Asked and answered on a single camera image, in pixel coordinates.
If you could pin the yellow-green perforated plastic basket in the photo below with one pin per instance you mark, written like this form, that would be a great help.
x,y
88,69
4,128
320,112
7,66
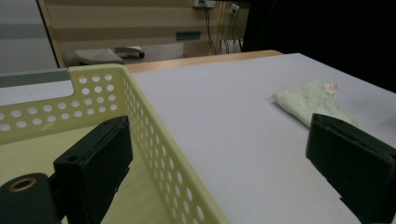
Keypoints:
x,y
31,155

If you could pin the black curtain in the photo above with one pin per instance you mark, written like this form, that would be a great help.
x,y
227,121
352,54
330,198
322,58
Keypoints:
x,y
327,31

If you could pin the white power strip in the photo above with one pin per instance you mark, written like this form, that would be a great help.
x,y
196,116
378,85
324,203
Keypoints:
x,y
204,3

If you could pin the wooden wall panel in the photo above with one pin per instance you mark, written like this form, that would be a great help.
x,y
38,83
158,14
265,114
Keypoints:
x,y
124,18

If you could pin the green label plate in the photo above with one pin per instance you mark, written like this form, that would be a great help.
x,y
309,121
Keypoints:
x,y
188,35

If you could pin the grey office chair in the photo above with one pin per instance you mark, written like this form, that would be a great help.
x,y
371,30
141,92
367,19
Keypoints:
x,y
99,56

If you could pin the white wall socket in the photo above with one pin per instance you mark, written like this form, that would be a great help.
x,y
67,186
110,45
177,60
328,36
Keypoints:
x,y
234,8

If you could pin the light green cloth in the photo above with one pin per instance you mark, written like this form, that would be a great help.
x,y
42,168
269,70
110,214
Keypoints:
x,y
308,99

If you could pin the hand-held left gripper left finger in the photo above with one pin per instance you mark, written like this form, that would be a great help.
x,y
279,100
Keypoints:
x,y
93,161

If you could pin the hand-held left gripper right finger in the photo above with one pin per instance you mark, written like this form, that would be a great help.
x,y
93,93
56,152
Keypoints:
x,y
358,168

